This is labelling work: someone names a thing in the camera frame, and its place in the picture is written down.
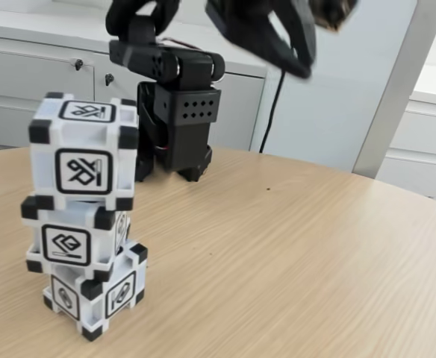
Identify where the white low cabinet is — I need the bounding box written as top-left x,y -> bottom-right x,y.
352,63 -> 436,210

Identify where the white cube with bolt symbol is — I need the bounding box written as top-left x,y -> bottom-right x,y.
42,242 -> 149,342

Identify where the black camera cable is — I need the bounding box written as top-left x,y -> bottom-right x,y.
258,69 -> 287,154

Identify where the white cube with XR symbol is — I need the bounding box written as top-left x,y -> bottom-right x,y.
28,91 -> 140,213

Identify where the red white servo cable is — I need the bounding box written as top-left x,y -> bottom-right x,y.
157,36 -> 201,50

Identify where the grey metal frame post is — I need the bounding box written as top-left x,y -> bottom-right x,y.
350,0 -> 436,177

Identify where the camera board on black mount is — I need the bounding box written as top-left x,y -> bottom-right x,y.
307,0 -> 361,33

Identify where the white cabinet with drawers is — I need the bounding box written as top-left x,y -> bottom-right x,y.
0,7 -> 95,154

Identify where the white cube with diamond symbol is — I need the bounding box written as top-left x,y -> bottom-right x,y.
20,195 -> 132,283

